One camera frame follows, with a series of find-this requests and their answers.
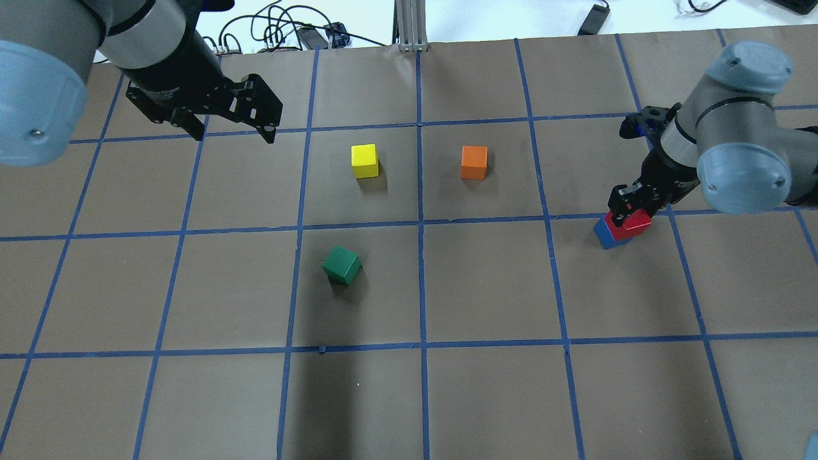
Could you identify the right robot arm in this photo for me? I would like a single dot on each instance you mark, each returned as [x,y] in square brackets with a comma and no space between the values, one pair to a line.
[725,139]

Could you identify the aluminium frame post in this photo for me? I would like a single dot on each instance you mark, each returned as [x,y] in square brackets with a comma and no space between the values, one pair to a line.
[409,26]

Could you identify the red wooden block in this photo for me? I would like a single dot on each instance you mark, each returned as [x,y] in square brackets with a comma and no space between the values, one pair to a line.
[633,225]

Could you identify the blue wooden block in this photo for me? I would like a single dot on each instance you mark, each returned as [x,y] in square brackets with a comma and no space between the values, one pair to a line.
[607,236]

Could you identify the yellow wooden block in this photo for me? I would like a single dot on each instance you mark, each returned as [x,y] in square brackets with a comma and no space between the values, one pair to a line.
[365,161]

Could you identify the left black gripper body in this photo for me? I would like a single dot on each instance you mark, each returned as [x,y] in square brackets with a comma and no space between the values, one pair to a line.
[181,69]

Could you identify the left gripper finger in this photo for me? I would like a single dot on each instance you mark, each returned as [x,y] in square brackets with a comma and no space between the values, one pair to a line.
[186,120]
[267,130]

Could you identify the orange wooden block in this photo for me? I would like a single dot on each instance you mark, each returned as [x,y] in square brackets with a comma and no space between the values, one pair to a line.
[474,162]

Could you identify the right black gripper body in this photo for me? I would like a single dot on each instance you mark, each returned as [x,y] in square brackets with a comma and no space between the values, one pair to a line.
[655,172]

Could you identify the green wooden block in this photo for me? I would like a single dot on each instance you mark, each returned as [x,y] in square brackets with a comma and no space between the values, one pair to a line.
[341,265]

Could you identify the black power adapter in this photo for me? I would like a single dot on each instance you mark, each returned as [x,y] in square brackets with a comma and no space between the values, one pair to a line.
[594,20]

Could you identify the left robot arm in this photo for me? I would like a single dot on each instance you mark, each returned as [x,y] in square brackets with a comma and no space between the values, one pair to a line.
[47,51]

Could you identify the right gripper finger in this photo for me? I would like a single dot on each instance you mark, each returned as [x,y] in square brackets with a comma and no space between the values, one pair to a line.
[619,216]
[655,206]

